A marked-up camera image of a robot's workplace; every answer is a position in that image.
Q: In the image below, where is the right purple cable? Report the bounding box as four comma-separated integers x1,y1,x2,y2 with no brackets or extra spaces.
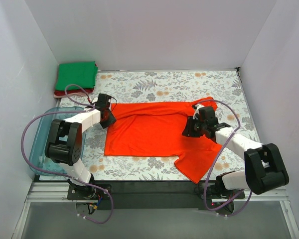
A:
194,99,254,218

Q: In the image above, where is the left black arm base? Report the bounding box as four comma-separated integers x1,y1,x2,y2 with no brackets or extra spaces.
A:
67,184,112,200

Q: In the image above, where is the folded green t-shirt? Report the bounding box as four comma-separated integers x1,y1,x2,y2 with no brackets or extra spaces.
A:
55,61,98,91

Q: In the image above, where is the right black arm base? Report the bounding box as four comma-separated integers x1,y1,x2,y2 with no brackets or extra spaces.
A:
194,184,239,200

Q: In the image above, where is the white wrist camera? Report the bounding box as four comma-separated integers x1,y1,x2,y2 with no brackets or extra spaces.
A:
193,104,204,120
88,98,99,110

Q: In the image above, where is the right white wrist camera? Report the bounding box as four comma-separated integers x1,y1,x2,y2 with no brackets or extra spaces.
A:
193,104,204,120

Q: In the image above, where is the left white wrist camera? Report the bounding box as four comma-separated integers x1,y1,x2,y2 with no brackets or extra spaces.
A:
88,98,99,110

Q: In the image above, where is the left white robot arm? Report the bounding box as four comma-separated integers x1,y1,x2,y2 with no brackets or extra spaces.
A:
45,94,116,199

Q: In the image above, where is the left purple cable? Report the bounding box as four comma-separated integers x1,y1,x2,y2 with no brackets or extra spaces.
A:
20,84,114,224

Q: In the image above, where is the orange t-shirt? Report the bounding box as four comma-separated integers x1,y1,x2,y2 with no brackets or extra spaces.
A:
104,101,221,183

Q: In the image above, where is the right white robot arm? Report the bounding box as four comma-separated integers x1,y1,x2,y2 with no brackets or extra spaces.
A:
182,104,290,198

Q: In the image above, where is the clear teal plastic bin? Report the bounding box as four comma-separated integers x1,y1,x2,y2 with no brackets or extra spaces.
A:
28,107,83,174

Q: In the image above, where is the aluminium frame rail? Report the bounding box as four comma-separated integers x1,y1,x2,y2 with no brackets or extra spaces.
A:
14,181,299,239

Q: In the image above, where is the folded pink t-shirt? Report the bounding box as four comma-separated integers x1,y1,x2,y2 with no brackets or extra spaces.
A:
53,91,87,99

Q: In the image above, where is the floral patterned table mat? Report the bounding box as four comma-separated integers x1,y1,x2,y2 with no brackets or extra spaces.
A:
58,70,268,181

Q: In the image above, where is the purple cable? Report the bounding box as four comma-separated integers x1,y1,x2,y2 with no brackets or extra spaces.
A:
194,99,254,218
20,84,114,224

